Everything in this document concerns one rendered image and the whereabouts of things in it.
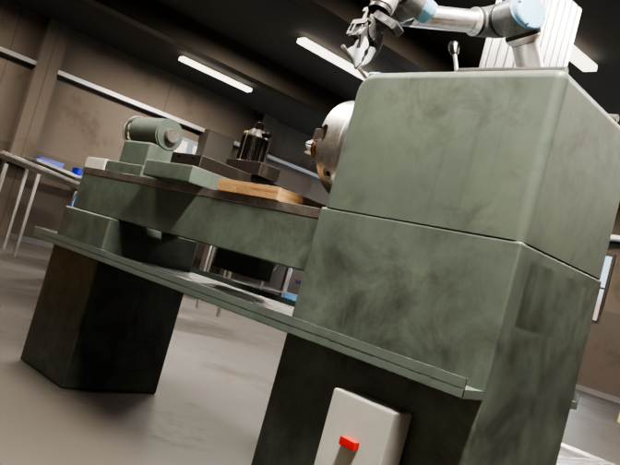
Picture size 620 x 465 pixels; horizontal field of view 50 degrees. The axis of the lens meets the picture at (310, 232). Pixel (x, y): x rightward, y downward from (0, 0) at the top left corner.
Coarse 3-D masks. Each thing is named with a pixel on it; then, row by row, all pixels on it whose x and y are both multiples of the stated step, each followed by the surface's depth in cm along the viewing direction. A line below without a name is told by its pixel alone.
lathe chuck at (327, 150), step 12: (336, 108) 202; (348, 108) 198; (336, 120) 197; (336, 132) 195; (324, 144) 197; (336, 144) 194; (324, 156) 197; (336, 156) 194; (324, 168) 199; (336, 168) 195; (324, 180) 201
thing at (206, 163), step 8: (176, 152) 240; (176, 160) 239; (184, 160) 236; (192, 160) 232; (200, 160) 229; (208, 160) 231; (208, 168) 232; (216, 168) 234; (224, 168) 237; (232, 168) 239; (224, 176) 237; (232, 176) 240; (240, 176) 242; (248, 176) 245; (256, 176) 248; (264, 184) 251; (272, 184) 254
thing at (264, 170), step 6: (228, 162) 256; (234, 162) 254; (240, 162) 251; (246, 162) 249; (252, 162) 247; (258, 162) 244; (240, 168) 251; (246, 168) 248; (252, 168) 246; (258, 168) 243; (264, 168) 244; (270, 168) 247; (276, 168) 249; (258, 174) 243; (264, 174) 245; (270, 174) 247; (276, 174) 249; (270, 180) 248; (276, 180) 249
